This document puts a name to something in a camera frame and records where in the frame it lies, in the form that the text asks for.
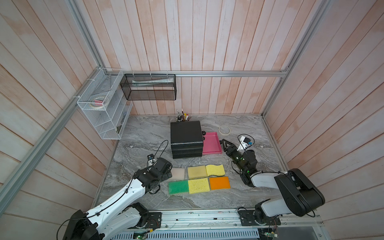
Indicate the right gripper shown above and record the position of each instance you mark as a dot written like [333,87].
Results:
[230,151]

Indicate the pink bottom drawer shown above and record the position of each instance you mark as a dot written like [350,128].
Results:
[212,144]

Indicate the orange and yellow sponge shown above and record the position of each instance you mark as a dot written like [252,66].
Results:
[219,183]

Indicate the black drawer cabinet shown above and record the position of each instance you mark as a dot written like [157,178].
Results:
[187,139]

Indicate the white foam sponge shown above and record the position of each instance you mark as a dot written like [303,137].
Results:
[178,174]

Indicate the green and yellow sponge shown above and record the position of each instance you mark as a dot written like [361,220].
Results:
[178,187]

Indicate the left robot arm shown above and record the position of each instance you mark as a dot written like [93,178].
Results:
[120,211]

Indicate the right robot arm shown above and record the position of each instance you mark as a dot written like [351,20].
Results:
[299,196]

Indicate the tape roll on shelf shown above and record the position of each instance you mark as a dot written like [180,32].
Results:
[98,102]

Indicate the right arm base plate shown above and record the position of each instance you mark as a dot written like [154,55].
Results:
[249,218]

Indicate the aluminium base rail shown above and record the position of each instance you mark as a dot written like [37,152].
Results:
[198,219]

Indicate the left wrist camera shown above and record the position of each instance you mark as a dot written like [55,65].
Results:
[151,160]

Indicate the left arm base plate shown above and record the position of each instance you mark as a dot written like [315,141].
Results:
[151,220]

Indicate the black mesh wall basket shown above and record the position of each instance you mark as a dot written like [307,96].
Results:
[149,87]

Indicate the white wire wall shelf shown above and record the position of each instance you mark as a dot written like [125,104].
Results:
[110,121]

